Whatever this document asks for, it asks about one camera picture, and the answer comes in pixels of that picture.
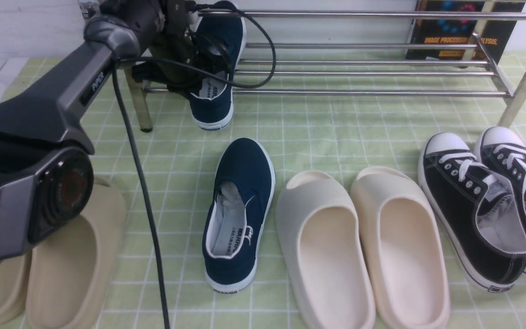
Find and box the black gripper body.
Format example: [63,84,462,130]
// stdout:
[131,0,227,97]

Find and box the navy canvas shoe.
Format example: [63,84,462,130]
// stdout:
[202,138,276,294]
[186,16,247,131]

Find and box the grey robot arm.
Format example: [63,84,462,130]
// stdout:
[0,0,197,262]

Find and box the metal shoe rack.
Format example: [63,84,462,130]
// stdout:
[124,0,526,133]

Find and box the left cream foam slide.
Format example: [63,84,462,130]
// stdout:
[275,170,376,329]

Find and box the cream foam slide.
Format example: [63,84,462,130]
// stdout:
[349,166,450,329]
[275,170,376,329]

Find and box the right tan foam slide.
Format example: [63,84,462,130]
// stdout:
[26,176,127,329]

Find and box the tan foam slide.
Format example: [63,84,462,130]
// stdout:
[26,176,127,329]
[0,252,32,325]

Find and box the left tan foam slide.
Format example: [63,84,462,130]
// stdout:
[0,252,32,325]

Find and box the right cream foam slide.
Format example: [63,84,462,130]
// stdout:
[349,166,450,329]

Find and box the black image processing book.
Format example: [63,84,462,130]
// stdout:
[405,0,517,63]

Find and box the left black lace sneaker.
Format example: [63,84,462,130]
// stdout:
[418,133,526,293]

